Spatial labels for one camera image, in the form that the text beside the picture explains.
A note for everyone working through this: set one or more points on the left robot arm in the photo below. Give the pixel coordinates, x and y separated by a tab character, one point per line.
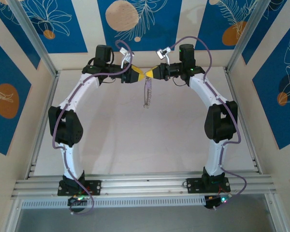
72	162

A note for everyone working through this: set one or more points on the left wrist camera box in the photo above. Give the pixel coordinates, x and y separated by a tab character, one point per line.
125	54

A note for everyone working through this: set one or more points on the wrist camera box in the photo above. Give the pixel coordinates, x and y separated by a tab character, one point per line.
125	54
162	53

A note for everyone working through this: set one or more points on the aluminium frame post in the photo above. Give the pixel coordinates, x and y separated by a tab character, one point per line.
244	38
36	41

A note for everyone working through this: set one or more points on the aluminium side rail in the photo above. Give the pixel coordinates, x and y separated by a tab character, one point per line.
249	142
42	130

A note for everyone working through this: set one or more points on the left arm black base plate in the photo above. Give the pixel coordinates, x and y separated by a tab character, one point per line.
95	187

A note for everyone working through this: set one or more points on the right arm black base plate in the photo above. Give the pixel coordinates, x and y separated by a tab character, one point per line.
194	185

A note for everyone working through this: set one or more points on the long aluminium base rail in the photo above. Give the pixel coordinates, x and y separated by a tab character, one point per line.
145	184

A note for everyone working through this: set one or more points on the short aluminium frame bar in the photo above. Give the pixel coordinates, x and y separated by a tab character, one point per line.
12	215
275	212

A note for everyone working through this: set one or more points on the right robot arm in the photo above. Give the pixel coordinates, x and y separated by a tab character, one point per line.
216	157

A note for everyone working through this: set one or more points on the metal keyring with split rings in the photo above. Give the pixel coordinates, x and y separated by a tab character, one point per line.
147	99

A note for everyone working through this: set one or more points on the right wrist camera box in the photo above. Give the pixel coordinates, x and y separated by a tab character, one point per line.
162	53

